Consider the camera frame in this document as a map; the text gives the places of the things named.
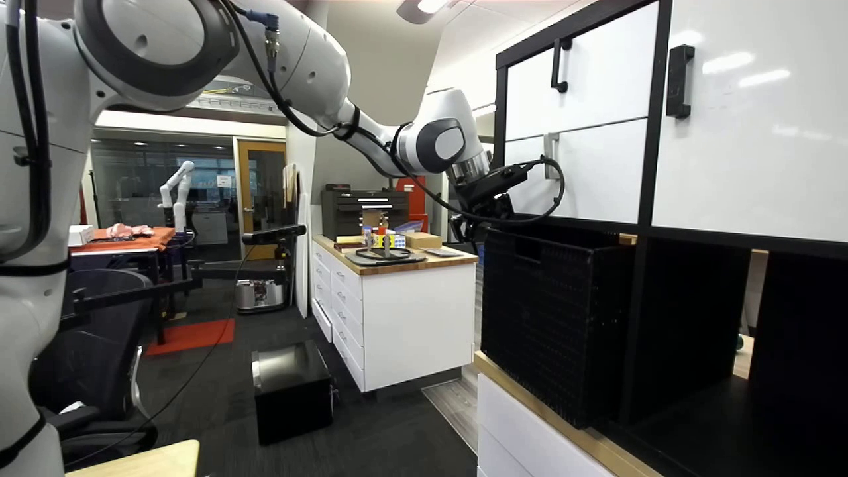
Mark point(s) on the white cabinet door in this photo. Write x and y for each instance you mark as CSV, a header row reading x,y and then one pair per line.
x,y
760,159

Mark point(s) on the black open floor box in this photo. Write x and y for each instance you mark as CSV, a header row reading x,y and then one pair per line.
x,y
292,398

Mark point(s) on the table with orange cloth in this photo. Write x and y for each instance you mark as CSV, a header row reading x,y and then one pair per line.
x,y
122,240

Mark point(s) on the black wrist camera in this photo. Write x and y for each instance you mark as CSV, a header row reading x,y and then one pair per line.
x,y
493,183

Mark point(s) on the white wood-topped base cabinet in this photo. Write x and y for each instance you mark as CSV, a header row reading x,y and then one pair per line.
x,y
521,433

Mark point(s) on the wooden door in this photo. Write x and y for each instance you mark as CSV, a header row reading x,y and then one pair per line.
x,y
260,190

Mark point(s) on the small wooden box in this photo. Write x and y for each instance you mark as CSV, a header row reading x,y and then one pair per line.
x,y
423,240

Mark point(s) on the red wall box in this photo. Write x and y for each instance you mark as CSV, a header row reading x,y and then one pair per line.
x,y
409,200

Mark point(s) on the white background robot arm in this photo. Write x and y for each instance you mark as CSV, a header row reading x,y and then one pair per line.
x,y
178,190

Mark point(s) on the black office chair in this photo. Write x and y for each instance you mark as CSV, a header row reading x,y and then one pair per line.
x,y
97,354

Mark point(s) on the black printer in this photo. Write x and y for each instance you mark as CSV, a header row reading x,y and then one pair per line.
x,y
353,211

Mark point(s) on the small colourful bottles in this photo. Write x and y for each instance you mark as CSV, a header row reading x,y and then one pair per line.
x,y
380,240

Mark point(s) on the red floor mat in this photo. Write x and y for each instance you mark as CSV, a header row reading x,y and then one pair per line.
x,y
189,337

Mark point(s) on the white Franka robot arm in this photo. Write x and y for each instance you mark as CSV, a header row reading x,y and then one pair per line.
x,y
300,53

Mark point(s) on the black woven basket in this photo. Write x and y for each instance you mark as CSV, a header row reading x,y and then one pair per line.
x,y
546,326

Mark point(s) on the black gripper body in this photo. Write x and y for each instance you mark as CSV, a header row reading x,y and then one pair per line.
x,y
479,219

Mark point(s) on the round dark tray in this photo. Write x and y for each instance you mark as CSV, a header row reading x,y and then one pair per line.
x,y
389,259

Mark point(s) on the white island cabinet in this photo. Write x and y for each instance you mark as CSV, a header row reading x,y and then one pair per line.
x,y
406,320

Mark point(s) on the black shelf unit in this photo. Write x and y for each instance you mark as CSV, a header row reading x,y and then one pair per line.
x,y
698,335

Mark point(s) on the white floor bin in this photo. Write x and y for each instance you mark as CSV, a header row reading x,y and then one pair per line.
x,y
260,296

